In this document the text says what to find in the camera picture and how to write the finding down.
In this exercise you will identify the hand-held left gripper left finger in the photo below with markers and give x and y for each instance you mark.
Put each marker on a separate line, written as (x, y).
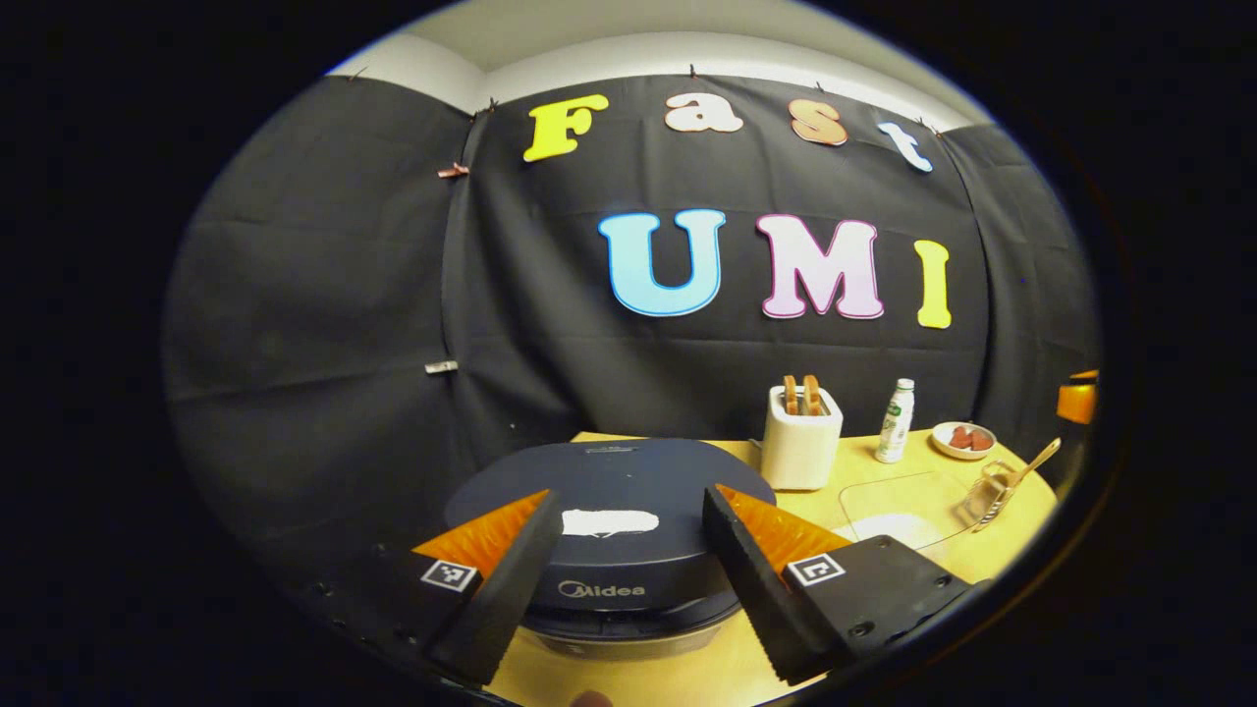
(511, 589)

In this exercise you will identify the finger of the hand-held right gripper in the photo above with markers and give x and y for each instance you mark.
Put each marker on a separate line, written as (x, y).
(1076, 404)
(1086, 374)

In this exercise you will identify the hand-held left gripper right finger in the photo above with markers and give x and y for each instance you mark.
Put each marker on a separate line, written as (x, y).
(751, 589)

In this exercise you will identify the wooden spoon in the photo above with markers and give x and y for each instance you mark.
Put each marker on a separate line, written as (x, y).
(1036, 462)

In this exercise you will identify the dark blue rice cooker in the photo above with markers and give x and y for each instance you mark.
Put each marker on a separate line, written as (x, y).
(628, 471)

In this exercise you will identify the red meat piece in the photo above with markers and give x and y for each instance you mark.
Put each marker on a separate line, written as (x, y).
(959, 438)
(981, 441)

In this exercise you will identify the white plate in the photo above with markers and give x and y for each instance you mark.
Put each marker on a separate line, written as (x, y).
(941, 444)

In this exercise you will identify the white toaster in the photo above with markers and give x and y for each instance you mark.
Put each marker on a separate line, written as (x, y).
(800, 452)

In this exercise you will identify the clear plastic box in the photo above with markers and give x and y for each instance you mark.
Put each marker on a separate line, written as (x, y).
(884, 491)

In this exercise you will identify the white milk bottle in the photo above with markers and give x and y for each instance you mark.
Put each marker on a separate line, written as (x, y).
(894, 427)

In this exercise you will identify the toasted bread slice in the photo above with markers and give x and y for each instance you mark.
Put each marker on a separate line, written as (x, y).
(812, 395)
(791, 395)

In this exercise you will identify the silver clip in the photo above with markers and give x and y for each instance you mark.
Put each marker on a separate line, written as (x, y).
(441, 367)

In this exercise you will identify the black backdrop cloth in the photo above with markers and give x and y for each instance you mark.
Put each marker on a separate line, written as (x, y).
(324, 295)

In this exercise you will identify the pink clip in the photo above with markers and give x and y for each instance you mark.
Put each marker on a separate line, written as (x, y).
(453, 171)

